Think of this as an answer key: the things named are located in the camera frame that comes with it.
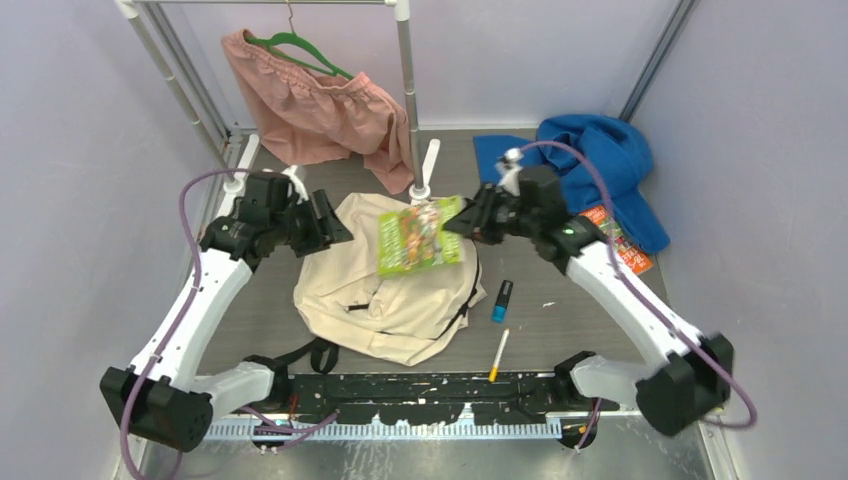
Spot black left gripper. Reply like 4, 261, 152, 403
271, 190, 353, 258

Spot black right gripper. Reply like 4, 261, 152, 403
443, 182, 539, 246

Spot green paperback book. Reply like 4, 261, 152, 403
377, 196, 464, 278

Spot cream canvas backpack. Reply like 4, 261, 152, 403
293, 193, 487, 366

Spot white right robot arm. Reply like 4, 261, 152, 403
444, 149, 735, 437

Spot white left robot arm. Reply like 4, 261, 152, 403
100, 166, 353, 453

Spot metal clothes rack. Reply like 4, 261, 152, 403
113, 0, 442, 220

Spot black blue highlighter marker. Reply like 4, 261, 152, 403
491, 280, 514, 324

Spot pink garment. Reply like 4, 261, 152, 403
221, 29, 414, 194

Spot white yellow pen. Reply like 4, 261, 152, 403
487, 328, 510, 383

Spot blue cloth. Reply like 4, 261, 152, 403
473, 114, 671, 254

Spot orange paperback book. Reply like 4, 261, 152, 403
581, 205, 654, 275

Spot green clothes hanger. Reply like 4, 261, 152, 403
245, 0, 354, 81

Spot metal corner pole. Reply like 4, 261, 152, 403
619, 0, 699, 122

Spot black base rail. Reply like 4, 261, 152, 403
251, 372, 593, 426

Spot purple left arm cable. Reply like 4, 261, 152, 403
117, 167, 340, 480

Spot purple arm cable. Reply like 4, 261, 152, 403
519, 140, 759, 455
117, 167, 340, 480

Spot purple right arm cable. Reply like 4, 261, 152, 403
519, 140, 759, 455

